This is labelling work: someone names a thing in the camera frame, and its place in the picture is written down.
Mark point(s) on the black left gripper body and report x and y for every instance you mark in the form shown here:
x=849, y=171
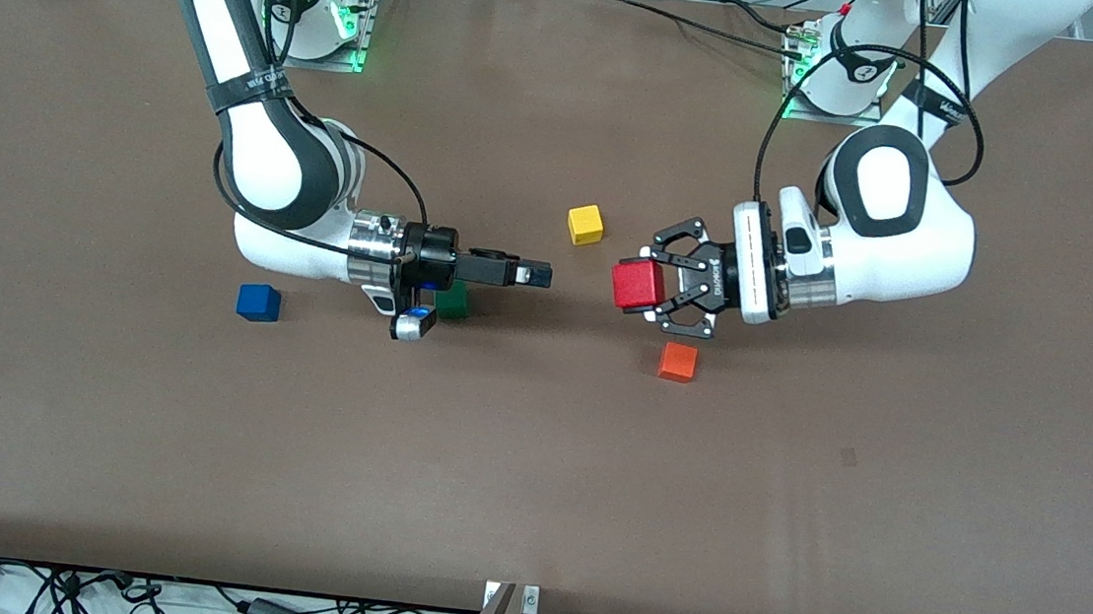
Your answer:
x=713, y=276

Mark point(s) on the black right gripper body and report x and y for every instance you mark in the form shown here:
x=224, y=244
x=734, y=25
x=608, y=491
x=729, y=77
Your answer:
x=434, y=255

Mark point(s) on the red wooden cube block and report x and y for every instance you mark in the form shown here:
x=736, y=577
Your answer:
x=637, y=285

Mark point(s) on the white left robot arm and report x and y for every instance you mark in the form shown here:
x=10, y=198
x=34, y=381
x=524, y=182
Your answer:
x=935, y=272

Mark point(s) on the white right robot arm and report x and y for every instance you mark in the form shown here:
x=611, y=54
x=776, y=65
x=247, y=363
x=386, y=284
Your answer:
x=210, y=20

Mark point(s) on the orange wooden cube block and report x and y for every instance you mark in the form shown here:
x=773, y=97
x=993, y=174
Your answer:
x=677, y=362

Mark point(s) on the green wooden cube block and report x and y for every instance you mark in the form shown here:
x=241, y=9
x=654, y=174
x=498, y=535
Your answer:
x=454, y=305

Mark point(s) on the yellow wooden cube block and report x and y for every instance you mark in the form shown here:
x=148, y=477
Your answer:
x=585, y=224

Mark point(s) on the blue wooden cube block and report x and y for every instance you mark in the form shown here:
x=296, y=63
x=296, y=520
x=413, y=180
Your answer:
x=258, y=303

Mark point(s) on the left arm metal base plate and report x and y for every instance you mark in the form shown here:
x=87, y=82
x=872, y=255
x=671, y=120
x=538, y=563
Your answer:
x=825, y=118

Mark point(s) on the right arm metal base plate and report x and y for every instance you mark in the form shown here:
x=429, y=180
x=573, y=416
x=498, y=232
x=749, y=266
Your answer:
x=330, y=65

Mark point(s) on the white metal bracket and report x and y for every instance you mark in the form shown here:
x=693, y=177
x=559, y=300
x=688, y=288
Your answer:
x=531, y=599

